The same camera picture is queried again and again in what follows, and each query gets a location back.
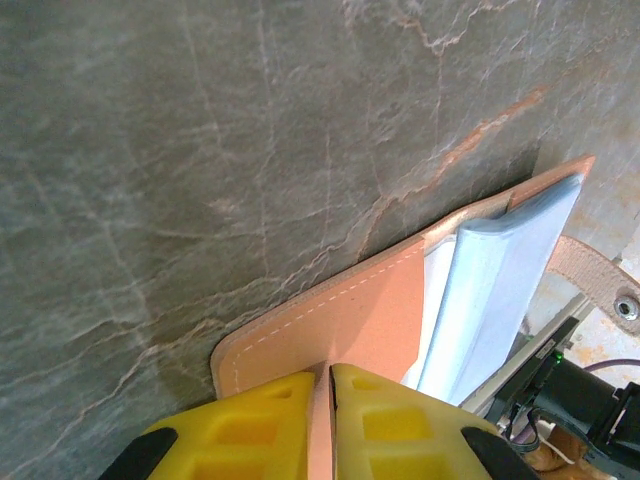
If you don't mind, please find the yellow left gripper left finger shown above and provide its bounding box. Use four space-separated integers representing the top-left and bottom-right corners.
99 370 317 480

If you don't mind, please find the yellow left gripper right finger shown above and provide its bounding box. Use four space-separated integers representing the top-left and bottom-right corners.
329 363 539 480

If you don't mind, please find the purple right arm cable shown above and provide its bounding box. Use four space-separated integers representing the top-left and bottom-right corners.
577 357 640 374

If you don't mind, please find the brown leather card holder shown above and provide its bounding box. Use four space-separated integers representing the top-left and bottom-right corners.
209 154 640 480

